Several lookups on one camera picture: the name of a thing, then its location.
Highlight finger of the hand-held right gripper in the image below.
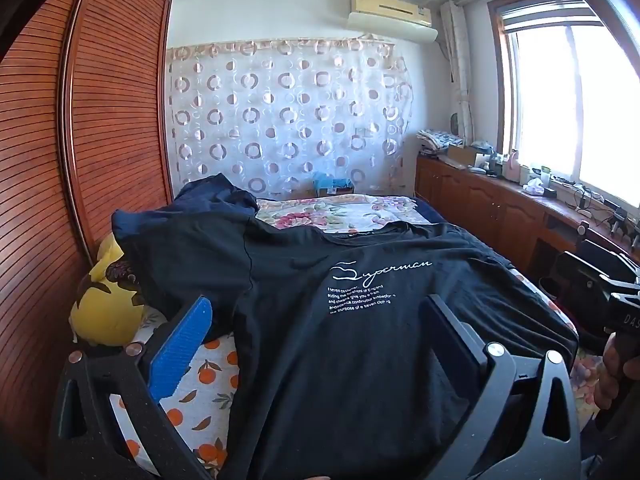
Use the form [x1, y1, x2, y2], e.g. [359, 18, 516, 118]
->
[580, 239, 640, 273]
[599, 274, 640, 297]

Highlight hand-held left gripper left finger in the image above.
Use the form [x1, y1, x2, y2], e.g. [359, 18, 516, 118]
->
[50, 295, 216, 480]

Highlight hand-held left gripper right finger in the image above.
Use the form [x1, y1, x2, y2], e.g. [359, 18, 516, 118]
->
[425, 294, 583, 480]

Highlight black printed t-shirt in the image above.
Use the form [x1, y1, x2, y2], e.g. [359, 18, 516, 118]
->
[122, 212, 581, 480]

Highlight navy folded clothes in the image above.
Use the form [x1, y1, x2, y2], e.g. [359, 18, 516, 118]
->
[111, 173, 261, 256]

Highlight person's right hand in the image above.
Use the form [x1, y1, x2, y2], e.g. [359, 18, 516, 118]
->
[595, 332, 635, 423]

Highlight small black stand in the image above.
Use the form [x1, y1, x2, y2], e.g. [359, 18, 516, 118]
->
[610, 210, 640, 242]

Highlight yellow plush toy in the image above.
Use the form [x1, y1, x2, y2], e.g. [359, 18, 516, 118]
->
[69, 232, 148, 346]

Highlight navy bed sheet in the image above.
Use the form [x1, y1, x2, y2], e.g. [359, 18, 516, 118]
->
[414, 197, 447, 225]

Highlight wooden cabinet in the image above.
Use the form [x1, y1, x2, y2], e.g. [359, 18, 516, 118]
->
[415, 152, 640, 286]

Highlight wooden framed window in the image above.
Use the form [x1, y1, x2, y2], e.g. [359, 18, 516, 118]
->
[487, 0, 640, 221]

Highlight floral blanket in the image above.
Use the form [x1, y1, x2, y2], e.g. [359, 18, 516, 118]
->
[255, 194, 601, 426]

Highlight cardboard box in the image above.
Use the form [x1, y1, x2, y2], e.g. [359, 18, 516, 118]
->
[446, 144, 486, 168]

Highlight stack of folded cloths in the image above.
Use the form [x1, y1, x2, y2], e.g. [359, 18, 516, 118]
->
[417, 129, 463, 153]

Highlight wooden slatted wardrobe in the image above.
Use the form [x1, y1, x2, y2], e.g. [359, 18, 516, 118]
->
[0, 0, 176, 461]

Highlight bundled window curtain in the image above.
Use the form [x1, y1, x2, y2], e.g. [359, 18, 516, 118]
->
[440, 0, 476, 146]

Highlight sheer circle pattern curtain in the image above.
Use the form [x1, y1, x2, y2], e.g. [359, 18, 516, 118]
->
[167, 35, 416, 201]

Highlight wall air conditioner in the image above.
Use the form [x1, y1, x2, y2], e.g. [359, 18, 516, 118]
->
[346, 0, 439, 43]

